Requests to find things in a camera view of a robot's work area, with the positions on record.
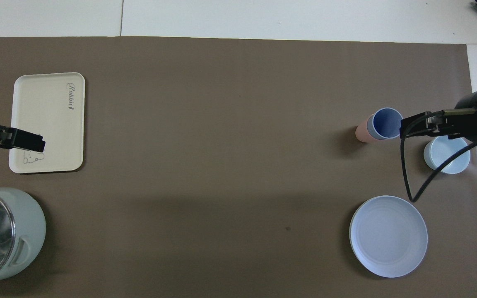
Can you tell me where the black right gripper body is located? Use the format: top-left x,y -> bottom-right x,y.
441,91 -> 477,142

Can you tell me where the pink ribbed cup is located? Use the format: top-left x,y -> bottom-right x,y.
355,116 -> 384,144

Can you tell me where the brown table mat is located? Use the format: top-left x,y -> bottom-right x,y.
0,36 -> 477,298

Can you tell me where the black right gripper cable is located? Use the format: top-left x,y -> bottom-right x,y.
400,111 -> 477,203

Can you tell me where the cream rabbit print tray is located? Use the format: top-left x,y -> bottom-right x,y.
9,72 -> 86,173

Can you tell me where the periwinkle blue ribbed cup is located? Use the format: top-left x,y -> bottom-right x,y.
366,108 -> 404,140

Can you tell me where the pale green electric pot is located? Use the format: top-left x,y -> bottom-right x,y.
0,187 -> 47,289

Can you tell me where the lavender blue plate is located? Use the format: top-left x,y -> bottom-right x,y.
349,195 -> 429,278

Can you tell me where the light blue bowl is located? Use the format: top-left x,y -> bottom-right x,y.
424,136 -> 471,174

